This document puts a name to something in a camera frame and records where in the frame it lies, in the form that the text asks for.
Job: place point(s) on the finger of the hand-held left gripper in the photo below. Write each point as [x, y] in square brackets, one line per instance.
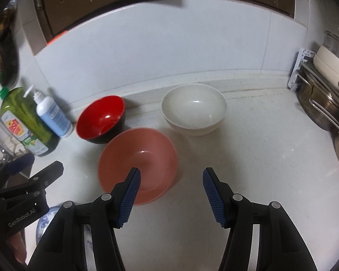
[53, 169]
[19, 163]

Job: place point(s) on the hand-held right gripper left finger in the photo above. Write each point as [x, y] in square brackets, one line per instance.
[128, 200]

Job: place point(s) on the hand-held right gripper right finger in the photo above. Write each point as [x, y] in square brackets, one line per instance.
[214, 200]

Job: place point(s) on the blue floral plate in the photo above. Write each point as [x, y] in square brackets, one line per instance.
[43, 223]

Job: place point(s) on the pink bowl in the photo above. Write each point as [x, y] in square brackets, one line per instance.
[147, 152]

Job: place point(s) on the red and black bowl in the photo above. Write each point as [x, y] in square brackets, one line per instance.
[101, 118]

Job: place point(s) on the white bowl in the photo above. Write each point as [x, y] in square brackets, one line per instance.
[192, 110]

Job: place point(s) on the person's left hand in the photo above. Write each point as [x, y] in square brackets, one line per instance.
[19, 248]

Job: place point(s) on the green dish soap bottle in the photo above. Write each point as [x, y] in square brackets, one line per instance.
[19, 113]

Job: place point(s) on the white pump bottle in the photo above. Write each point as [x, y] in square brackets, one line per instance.
[52, 115]

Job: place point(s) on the dotted frying pan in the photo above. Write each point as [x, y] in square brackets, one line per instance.
[8, 62]

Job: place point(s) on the orange strip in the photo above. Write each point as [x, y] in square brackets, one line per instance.
[56, 38]

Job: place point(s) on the white plastic rack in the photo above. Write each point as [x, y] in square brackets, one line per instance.
[296, 73]

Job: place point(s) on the cream pot with steel lid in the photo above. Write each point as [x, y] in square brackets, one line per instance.
[327, 59]

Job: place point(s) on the brown wooden window frame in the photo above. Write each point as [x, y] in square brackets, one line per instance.
[43, 11]

